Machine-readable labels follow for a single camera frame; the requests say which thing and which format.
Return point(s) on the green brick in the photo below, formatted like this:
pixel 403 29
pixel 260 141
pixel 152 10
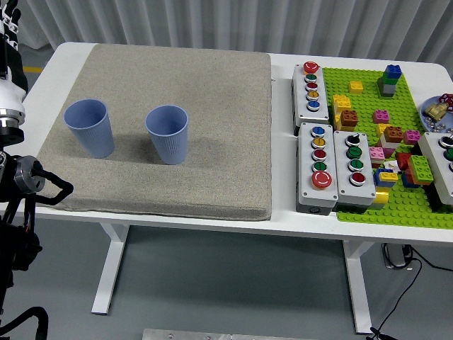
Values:
pixel 420 168

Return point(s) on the grey box, round red top button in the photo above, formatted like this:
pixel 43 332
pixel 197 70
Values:
pixel 320 115

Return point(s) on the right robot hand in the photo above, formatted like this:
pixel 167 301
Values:
pixel 378 336

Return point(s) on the grey box, black knob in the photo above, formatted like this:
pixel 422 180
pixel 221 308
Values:
pixel 354 195

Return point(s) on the blue green grey brick tower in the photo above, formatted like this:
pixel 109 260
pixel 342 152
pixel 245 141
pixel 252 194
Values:
pixel 389 85

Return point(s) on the brown brick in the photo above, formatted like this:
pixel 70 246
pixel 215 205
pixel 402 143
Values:
pixel 349 118
pixel 393 134

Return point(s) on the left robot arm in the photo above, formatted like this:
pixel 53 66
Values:
pixel 24 173

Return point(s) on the grey box, large red mushroom button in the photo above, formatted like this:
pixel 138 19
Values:
pixel 306 159

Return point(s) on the power adapter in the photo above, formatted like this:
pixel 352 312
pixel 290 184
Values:
pixel 394 256

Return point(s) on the pink brick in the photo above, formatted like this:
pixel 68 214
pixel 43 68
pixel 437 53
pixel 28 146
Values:
pixel 376 154
pixel 381 117
pixel 411 137

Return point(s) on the green brick baseplate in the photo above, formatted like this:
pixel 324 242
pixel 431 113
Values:
pixel 368 76

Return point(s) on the white curtain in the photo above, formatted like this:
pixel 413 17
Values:
pixel 177 21

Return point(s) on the red brick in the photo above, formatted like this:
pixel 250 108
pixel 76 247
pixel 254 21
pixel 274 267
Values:
pixel 402 161

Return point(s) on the brass fitting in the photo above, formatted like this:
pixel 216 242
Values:
pixel 436 110

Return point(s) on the white table leg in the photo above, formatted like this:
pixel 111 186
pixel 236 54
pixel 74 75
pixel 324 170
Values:
pixel 109 265
pixel 357 283

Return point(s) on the grey button box, black base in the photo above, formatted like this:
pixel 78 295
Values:
pixel 439 159

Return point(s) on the blue ribbed plastic cup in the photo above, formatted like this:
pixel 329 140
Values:
pixel 170 148
pixel 92 138

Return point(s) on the small yellow brick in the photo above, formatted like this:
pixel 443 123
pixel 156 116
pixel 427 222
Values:
pixel 356 87

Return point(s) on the blue plate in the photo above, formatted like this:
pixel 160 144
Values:
pixel 427 105

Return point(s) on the blue and yellow brick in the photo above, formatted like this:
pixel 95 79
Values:
pixel 384 178

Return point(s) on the grey-brown fabric mat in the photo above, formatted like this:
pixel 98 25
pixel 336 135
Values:
pixel 212 141

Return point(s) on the yellow round brick stack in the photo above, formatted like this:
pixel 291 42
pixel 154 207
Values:
pixel 380 196

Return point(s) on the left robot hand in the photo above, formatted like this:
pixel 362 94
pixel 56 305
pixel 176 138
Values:
pixel 8 92

